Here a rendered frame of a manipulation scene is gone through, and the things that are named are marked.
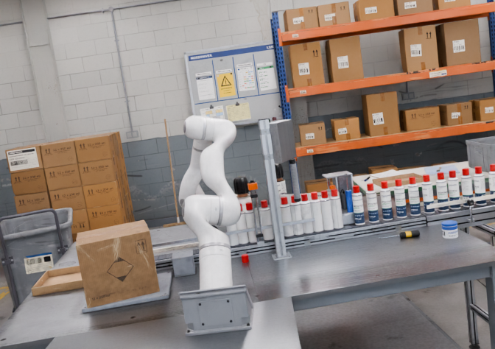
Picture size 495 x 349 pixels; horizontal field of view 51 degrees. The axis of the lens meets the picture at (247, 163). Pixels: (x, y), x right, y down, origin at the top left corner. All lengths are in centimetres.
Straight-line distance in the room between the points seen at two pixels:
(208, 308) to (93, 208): 416
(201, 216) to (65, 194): 404
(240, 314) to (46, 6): 621
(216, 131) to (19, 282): 280
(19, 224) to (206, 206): 343
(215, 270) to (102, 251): 54
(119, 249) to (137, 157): 503
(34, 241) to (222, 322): 286
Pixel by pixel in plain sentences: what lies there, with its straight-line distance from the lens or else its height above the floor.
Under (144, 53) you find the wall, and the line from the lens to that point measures 716.
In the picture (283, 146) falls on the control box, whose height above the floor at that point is 136.
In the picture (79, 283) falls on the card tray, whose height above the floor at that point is 85.
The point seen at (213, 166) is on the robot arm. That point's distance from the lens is 213.
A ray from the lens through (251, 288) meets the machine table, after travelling 223.
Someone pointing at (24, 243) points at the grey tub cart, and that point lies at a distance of 455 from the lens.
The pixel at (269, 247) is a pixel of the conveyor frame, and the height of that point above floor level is 85.
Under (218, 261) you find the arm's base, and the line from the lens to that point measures 194.
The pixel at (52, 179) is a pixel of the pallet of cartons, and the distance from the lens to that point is 596.
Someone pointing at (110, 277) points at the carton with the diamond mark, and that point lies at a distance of 228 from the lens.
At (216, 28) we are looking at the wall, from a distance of 706.
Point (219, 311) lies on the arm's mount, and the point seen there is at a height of 91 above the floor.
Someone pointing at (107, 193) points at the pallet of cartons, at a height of 78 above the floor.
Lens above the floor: 163
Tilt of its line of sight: 8 degrees down
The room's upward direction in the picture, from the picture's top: 8 degrees counter-clockwise
